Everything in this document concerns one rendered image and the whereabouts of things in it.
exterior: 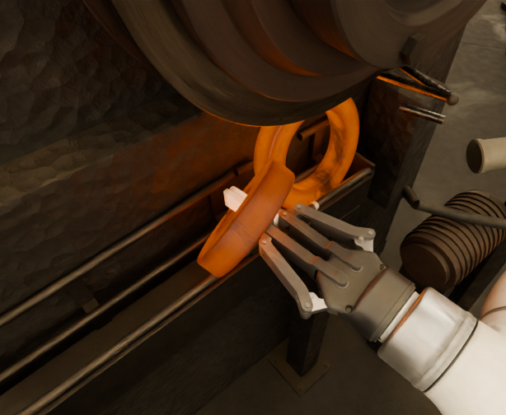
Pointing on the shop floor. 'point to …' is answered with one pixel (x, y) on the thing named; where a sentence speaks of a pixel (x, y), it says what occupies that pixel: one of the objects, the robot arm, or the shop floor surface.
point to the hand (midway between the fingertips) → (253, 207)
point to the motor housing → (450, 244)
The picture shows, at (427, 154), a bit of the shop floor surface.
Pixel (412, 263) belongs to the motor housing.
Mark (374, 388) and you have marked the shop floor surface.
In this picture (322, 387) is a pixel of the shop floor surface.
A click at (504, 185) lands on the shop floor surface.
